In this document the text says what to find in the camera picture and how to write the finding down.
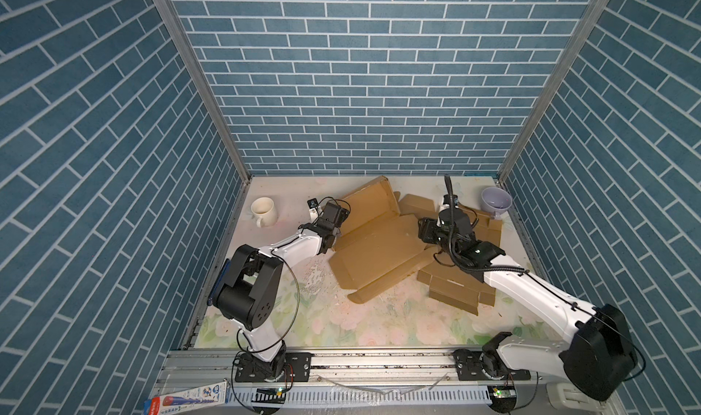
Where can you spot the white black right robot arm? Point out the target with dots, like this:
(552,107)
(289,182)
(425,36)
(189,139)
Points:
(594,352)

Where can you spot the aluminium left corner post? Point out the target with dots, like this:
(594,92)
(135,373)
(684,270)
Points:
(175,28)

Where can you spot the brown cardboard box lower sheet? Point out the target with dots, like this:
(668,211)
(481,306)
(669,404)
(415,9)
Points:
(450,285)

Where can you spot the blue object at left wall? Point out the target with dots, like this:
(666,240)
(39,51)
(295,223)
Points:
(216,289)

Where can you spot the brown cardboard box sheet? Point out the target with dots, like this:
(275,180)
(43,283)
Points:
(450,285)
(379,247)

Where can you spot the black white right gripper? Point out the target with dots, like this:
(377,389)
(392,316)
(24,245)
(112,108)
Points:
(426,228)

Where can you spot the white slotted cable duct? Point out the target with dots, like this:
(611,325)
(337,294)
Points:
(334,396)

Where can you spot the lavender ceramic mug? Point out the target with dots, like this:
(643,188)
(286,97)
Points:
(495,202)

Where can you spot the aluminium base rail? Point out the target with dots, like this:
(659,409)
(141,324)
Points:
(348,366)

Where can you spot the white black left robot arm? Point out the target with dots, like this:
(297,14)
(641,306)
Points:
(246,288)

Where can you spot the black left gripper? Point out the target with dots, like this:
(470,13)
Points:
(335,232)

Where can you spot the brown cardboard box top sheet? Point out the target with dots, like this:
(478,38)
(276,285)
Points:
(379,247)

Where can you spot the aluminium right corner post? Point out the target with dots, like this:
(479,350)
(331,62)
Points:
(578,38)

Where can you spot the white ceramic mug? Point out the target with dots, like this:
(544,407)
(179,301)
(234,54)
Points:
(264,211)

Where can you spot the aluminium corner post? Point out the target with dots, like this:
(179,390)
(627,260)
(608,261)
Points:
(578,38)
(175,28)

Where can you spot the white plastic device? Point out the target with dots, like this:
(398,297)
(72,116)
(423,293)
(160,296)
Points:
(565,396)

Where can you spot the white red blue carton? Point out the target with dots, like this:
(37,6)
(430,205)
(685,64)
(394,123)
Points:
(193,399)

